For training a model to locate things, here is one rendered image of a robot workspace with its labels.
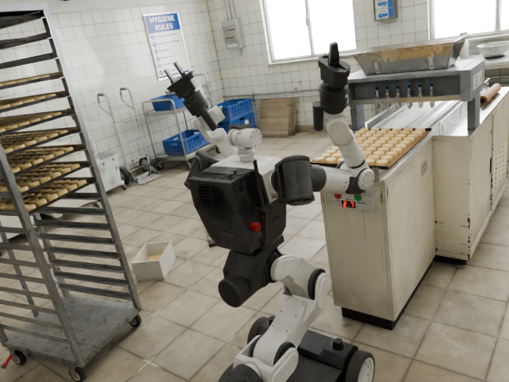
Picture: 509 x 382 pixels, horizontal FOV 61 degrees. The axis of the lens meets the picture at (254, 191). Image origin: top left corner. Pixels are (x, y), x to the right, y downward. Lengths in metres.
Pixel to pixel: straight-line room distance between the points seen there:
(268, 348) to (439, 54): 1.70
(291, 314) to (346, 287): 0.51
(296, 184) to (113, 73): 4.80
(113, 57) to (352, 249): 4.52
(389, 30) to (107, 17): 3.50
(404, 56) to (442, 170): 0.67
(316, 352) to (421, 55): 1.61
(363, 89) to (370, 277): 1.15
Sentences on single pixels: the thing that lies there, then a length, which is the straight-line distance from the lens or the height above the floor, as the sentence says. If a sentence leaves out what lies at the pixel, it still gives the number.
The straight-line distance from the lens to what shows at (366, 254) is 2.17.
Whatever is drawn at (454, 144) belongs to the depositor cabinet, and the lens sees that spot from 2.56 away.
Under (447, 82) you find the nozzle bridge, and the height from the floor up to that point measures 1.11.
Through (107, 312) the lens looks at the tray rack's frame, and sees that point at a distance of 2.78.
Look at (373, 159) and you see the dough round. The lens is 1.98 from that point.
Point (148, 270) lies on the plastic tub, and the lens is 3.22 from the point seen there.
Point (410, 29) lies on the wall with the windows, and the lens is 5.77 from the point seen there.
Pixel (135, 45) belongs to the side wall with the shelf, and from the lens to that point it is 6.24.
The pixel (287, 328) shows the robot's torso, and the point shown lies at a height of 0.37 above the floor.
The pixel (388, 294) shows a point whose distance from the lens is 2.25.
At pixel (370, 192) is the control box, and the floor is 0.79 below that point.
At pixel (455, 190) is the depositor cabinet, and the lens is 2.65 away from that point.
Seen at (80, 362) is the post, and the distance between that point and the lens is 2.48.
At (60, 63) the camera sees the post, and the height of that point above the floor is 1.55.
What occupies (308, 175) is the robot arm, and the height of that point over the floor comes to 1.08.
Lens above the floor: 1.54
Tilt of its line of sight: 20 degrees down
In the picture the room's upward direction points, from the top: 10 degrees counter-clockwise
